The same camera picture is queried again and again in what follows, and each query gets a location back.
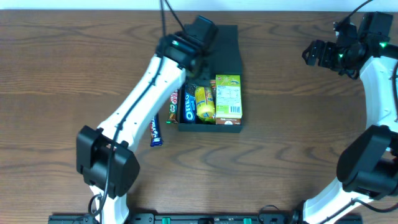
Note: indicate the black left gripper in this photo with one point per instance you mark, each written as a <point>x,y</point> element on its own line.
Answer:
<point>201,69</point>

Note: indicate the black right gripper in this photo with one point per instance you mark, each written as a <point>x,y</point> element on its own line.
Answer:
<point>315,53</point>

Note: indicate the blue Oreo pack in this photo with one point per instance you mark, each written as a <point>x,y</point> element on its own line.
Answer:
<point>189,105</point>

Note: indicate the black gift box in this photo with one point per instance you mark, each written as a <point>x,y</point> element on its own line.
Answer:
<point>224,59</point>

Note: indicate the yellow Mentos bottle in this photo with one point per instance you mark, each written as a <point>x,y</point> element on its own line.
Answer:
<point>204,102</point>

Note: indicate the green yellow snack box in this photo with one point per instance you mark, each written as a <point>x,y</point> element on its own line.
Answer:
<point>228,96</point>

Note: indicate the KitKat Milo bar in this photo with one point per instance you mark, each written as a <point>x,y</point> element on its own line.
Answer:
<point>173,108</point>

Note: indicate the colourful gummy candy bag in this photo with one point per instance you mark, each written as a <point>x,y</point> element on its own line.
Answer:
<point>213,89</point>

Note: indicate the brown Pocky box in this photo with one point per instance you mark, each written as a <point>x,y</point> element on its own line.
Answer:
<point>228,121</point>

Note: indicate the Dairy Milk chocolate bar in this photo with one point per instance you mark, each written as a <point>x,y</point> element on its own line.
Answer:
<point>156,137</point>

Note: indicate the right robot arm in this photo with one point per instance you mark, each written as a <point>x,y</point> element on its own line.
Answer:
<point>367,169</point>

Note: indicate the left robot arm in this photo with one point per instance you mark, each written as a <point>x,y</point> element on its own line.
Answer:
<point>105,155</point>

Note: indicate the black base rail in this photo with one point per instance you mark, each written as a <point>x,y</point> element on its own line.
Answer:
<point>149,218</point>

